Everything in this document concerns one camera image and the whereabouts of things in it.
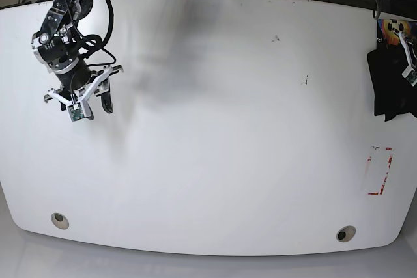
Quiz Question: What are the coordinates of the red tape marking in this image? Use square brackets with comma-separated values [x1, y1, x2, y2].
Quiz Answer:
[362, 146, 394, 195]

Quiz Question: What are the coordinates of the left table grommet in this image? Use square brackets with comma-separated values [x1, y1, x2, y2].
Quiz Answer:
[51, 213, 69, 230]

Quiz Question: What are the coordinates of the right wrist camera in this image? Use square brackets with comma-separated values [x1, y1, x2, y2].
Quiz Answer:
[66, 102, 90, 122]

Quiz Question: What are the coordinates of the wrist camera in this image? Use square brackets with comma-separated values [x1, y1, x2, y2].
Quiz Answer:
[402, 68, 417, 87]
[66, 102, 90, 122]

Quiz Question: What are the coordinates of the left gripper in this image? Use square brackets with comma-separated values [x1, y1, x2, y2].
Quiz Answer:
[395, 29, 416, 73]

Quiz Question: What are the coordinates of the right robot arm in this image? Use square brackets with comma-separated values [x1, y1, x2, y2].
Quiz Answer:
[31, 0, 123, 122]

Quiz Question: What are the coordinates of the black graphic t-shirt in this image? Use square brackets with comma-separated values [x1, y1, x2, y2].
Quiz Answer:
[367, 19, 416, 122]

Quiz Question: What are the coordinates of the right table grommet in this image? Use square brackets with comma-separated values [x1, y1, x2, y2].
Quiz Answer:
[336, 225, 356, 243]

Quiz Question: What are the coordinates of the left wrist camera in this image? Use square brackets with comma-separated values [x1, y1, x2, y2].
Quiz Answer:
[402, 68, 417, 87]

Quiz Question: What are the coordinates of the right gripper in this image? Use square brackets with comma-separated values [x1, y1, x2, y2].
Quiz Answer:
[44, 65, 124, 121]

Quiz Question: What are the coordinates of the table grommet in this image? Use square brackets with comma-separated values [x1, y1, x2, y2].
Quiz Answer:
[51, 213, 69, 230]
[336, 225, 356, 243]

